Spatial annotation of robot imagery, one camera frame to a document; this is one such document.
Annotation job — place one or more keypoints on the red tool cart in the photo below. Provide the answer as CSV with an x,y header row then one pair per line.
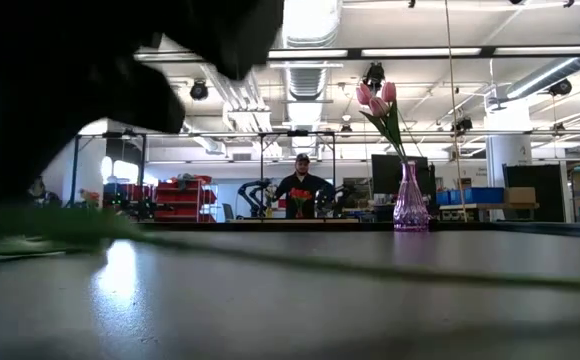
x,y
180,197

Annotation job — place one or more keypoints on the person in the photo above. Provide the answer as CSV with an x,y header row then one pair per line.
x,y
302,177

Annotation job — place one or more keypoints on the silver ventilation duct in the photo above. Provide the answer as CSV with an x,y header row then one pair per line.
x,y
545,75
310,82

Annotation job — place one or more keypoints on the black cabinet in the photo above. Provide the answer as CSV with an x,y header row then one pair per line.
x,y
535,192

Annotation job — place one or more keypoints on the large blue storage bin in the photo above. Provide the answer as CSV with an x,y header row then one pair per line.
x,y
485,195

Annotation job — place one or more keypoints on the black rig crossbeam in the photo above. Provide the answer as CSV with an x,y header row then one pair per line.
x,y
354,52

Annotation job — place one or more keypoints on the cardboard box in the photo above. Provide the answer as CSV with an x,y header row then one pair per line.
x,y
520,195

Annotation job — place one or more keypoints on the black monitor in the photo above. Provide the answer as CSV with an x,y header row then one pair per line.
x,y
385,175

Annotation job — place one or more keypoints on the purple glass vase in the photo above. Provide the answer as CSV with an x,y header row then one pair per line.
x,y
410,205

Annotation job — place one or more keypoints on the red flower bouquet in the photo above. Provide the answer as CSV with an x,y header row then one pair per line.
x,y
300,195

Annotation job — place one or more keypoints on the small blue storage bin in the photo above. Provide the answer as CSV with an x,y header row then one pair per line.
x,y
450,197

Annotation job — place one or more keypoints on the wooden background table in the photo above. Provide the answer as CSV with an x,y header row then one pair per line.
x,y
490,206

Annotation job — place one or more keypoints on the black background rig frame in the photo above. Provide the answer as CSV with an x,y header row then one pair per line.
x,y
262,165

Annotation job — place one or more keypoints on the black background robot arm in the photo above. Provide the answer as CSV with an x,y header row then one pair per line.
x,y
340,197
250,192

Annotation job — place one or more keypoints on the white building column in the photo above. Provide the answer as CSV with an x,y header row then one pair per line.
x,y
507,165

